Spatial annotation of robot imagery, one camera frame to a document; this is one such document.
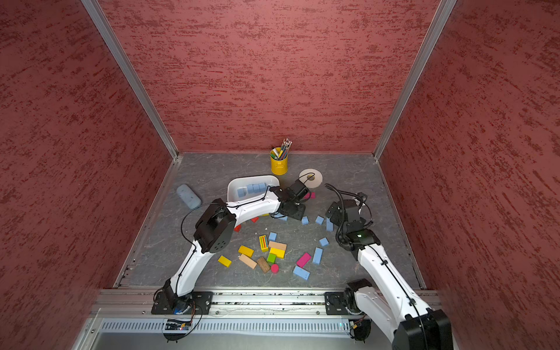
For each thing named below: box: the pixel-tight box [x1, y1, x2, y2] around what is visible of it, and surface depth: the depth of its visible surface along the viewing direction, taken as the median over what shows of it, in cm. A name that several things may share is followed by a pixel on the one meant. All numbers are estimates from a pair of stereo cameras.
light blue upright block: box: [312, 246, 324, 265], surface depth 87 cm
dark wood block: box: [256, 255, 271, 274], surface depth 84 cm
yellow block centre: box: [237, 245, 255, 258], surface depth 87 cm
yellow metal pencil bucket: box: [269, 146, 289, 176], surface depth 109 cm
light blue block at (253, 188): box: [247, 183, 260, 194], surface depth 106 cm
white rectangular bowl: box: [226, 175, 280, 203], surface depth 105 cm
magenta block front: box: [296, 252, 312, 268], surface depth 86 cm
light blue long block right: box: [325, 217, 334, 232], surface depth 94 cm
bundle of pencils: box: [280, 138, 293, 161], surface depth 105 cm
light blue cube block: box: [236, 188, 248, 198], surface depth 106 cm
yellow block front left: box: [217, 254, 233, 268], surface depth 85 cm
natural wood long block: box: [238, 253, 258, 270], surface depth 85 cm
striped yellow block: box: [258, 234, 270, 253], surface depth 87 cm
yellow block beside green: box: [269, 247, 286, 259], surface depth 87 cm
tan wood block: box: [268, 240, 288, 254], surface depth 88 cm
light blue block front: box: [292, 264, 311, 281], surface depth 83 cm
